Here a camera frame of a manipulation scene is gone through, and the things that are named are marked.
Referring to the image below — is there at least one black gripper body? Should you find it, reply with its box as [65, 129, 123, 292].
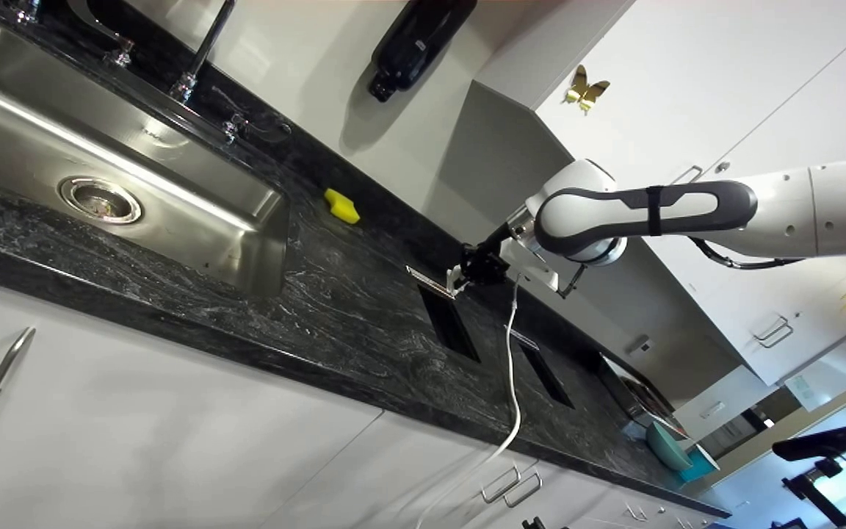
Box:
[462, 239, 509, 285]

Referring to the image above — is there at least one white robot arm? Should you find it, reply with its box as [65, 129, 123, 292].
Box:
[437, 160, 846, 298]

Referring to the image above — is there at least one yellow sponge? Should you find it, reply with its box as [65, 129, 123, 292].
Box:
[323, 189, 361, 223]

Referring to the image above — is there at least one gold butterfly decoration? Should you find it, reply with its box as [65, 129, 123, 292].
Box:
[565, 64, 610, 111]

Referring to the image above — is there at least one black bottle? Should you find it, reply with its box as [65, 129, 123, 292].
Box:
[367, 0, 477, 102]

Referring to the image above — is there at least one teal box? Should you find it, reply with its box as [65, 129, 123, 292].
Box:
[647, 423, 721, 485]

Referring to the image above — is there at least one sink faucet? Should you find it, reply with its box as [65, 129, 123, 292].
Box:
[168, 0, 237, 102]

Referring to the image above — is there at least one black chair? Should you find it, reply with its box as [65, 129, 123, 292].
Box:
[772, 426, 846, 529]

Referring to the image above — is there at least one stainless steel sink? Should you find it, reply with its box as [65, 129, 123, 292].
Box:
[0, 22, 289, 298]

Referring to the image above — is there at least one white cable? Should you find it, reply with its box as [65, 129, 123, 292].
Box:
[412, 285, 525, 529]

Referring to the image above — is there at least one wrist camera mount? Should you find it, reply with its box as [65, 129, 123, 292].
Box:
[500, 239, 572, 298]

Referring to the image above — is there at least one silver cabinet handle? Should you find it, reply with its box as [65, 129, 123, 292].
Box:
[748, 311, 794, 349]
[502, 473, 544, 510]
[0, 327, 36, 390]
[478, 468, 521, 504]

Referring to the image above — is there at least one silver upper cabinet handle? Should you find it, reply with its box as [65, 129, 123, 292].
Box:
[748, 311, 794, 349]

